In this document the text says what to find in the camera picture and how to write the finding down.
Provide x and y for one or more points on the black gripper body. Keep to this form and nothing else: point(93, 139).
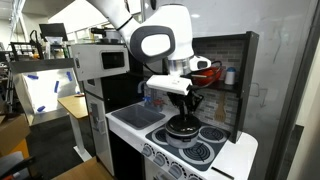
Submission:
point(185, 97)

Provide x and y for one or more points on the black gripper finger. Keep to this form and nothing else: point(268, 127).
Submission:
point(193, 104)
point(179, 107)

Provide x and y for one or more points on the black pot lid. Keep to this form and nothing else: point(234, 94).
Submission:
point(180, 126)

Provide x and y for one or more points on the grey toy pot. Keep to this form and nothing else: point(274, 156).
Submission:
point(181, 141)

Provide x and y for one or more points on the wooden spatula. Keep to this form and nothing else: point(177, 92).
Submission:
point(220, 113)

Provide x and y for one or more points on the orange bowl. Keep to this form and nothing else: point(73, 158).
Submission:
point(210, 78)

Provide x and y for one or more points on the grey sink basin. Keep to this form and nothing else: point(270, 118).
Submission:
point(136, 116)

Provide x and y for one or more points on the white shaker blue cap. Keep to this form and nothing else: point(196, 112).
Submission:
point(230, 76)

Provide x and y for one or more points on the grey stove knob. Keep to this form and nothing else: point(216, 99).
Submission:
point(160, 159)
point(193, 177)
point(147, 150)
point(175, 170)

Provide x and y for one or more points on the white black toy kitchen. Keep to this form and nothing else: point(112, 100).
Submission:
point(233, 156)

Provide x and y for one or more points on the silver oven door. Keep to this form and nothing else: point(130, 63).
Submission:
point(153, 173)

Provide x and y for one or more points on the silver fridge door with dispenser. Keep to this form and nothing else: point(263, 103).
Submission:
point(103, 143)

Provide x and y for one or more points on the small silver freezer door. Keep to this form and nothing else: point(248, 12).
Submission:
point(95, 87)

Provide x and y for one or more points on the large whiteboard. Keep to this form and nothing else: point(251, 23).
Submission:
point(266, 50)

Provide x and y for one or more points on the white toy microwave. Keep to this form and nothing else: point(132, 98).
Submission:
point(86, 61)

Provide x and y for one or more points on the wooden desk white leg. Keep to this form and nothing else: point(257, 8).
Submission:
point(75, 105)

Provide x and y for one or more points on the blue tape strip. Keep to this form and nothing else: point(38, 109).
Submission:
point(41, 108)
point(32, 77)
point(56, 86)
point(69, 76)

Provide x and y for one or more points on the silver reflective board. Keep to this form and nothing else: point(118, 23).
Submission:
point(43, 93)

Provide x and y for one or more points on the black computer monitor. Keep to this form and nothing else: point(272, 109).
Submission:
point(53, 30)

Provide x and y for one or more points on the brown cardboard box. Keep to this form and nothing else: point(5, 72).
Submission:
point(13, 133)

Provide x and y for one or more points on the black chair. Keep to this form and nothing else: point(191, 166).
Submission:
point(15, 165)

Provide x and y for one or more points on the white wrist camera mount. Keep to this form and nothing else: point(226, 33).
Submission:
point(168, 84)

